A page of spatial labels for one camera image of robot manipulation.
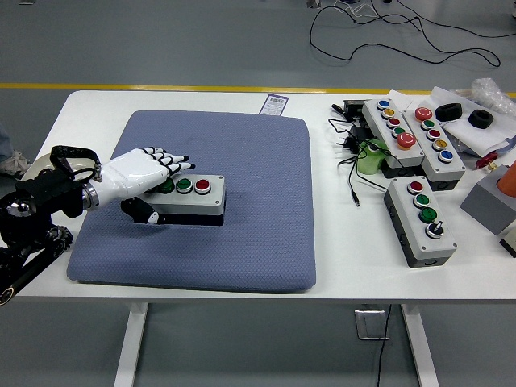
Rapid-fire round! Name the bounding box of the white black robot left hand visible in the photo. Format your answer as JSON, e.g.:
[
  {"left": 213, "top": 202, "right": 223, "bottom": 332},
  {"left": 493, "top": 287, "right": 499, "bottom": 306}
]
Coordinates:
[{"left": 90, "top": 147, "right": 198, "bottom": 226}]

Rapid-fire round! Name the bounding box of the grey four-button control box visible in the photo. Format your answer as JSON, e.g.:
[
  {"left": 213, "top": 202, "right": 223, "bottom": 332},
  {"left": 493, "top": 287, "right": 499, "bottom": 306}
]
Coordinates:
[
  {"left": 382, "top": 176, "right": 459, "bottom": 268},
  {"left": 140, "top": 173, "right": 227, "bottom": 227}
]

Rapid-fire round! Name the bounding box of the grey five-button control box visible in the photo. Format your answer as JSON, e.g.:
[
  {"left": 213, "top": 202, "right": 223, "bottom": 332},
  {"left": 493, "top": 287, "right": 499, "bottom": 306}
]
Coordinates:
[
  {"left": 361, "top": 98, "right": 426, "bottom": 179},
  {"left": 404, "top": 106, "right": 467, "bottom": 191}
]

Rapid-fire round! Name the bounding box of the white shallow dish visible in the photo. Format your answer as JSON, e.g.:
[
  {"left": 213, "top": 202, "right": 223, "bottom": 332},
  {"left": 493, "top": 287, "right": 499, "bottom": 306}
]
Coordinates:
[{"left": 22, "top": 152, "right": 99, "bottom": 182}]

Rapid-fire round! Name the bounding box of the person's shoe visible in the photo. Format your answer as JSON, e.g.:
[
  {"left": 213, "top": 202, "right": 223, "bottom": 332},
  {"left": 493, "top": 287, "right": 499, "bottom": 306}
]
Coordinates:
[{"left": 0, "top": 149, "right": 32, "bottom": 181}]

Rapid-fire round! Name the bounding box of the blue-grey padded mat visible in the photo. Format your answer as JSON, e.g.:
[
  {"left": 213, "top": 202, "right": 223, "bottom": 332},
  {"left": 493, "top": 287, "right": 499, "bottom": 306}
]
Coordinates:
[{"left": 66, "top": 110, "right": 318, "bottom": 294}]

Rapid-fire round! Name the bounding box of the person's leg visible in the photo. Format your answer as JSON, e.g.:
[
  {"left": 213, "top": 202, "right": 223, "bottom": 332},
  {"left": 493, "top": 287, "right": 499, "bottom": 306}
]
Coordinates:
[{"left": 0, "top": 120, "right": 13, "bottom": 162}]

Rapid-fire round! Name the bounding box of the purple white label card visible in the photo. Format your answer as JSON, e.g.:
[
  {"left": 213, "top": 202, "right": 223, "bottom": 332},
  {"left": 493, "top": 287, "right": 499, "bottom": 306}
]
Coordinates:
[{"left": 260, "top": 94, "right": 289, "bottom": 117}]

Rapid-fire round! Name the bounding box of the white table leg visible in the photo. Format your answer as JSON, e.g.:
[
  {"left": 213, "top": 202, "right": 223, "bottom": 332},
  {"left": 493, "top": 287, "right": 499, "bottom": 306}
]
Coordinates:
[
  {"left": 401, "top": 302, "right": 440, "bottom": 387},
  {"left": 114, "top": 300, "right": 149, "bottom": 387}
]

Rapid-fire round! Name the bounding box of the black power adapter plug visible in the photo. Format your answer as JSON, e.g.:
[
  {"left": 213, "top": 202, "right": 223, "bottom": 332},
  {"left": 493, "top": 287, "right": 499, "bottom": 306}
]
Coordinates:
[{"left": 334, "top": 125, "right": 370, "bottom": 154}]

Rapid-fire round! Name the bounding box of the black electronic module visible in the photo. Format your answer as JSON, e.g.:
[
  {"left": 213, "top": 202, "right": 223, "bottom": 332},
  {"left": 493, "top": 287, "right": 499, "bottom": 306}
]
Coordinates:
[{"left": 331, "top": 99, "right": 366, "bottom": 122}]

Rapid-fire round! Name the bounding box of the metal floor socket plate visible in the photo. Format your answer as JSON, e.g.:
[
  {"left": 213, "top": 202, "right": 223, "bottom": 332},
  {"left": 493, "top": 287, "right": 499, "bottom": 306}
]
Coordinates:
[{"left": 354, "top": 308, "right": 391, "bottom": 341}]

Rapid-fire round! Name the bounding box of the white paper sheet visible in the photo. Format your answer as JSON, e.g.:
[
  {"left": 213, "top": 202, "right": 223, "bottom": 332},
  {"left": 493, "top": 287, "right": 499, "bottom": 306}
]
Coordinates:
[
  {"left": 429, "top": 85, "right": 516, "bottom": 156},
  {"left": 387, "top": 89, "right": 418, "bottom": 110}
]

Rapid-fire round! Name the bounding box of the grey block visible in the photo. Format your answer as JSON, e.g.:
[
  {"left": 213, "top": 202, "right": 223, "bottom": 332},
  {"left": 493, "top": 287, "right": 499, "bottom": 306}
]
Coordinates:
[{"left": 459, "top": 164, "right": 516, "bottom": 237}]

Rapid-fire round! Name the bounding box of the clear bubble wrap bag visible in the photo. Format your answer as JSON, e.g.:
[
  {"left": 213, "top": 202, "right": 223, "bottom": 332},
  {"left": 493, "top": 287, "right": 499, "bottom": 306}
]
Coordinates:
[{"left": 455, "top": 77, "right": 516, "bottom": 118}]

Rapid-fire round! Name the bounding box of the orange cone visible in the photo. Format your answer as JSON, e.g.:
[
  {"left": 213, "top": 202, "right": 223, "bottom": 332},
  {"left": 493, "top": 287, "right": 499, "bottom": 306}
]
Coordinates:
[{"left": 496, "top": 159, "right": 516, "bottom": 195}]

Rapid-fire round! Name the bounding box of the white black small box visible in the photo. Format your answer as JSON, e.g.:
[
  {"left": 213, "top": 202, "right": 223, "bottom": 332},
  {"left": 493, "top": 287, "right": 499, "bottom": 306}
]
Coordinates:
[{"left": 498, "top": 219, "right": 516, "bottom": 259}]

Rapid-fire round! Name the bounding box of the black floor cable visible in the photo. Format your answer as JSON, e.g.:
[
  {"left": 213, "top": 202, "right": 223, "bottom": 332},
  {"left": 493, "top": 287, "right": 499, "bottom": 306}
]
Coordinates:
[{"left": 309, "top": 0, "right": 516, "bottom": 68}]

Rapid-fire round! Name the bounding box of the black adapter cord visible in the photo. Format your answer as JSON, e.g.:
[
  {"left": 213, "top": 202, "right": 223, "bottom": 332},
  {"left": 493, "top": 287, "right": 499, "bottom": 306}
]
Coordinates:
[{"left": 327, "top": 115, "right": 406, "bottom": 209}]

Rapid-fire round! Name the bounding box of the white floor cable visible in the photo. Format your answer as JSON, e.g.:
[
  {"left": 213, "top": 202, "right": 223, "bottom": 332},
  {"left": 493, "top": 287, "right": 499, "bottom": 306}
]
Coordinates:
[{"left": 340, "top": 0, "right": 382, "bottom": 21}]

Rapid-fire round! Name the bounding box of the black cable under table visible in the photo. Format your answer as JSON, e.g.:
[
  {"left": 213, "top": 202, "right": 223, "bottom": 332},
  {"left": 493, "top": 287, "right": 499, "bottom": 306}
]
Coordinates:
[{"left": 377, "top": 302, "right": 393, "bottom": 387}]

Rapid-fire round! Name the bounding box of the black foam ring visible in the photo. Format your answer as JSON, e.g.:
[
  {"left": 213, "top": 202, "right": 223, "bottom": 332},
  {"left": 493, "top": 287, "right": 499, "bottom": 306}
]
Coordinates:
[
  {"left": 435, "top": 102, "right": 464, "bottom": 121},
  {"left": 467, "top": 108, "right": 494, "bottom": 129}
]

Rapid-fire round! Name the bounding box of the red valve handle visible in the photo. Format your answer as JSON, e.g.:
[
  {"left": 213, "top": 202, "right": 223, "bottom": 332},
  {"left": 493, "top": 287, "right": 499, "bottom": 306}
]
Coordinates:
[{"left": 474, "top": 151, "right": 501, "bottom": 170}]

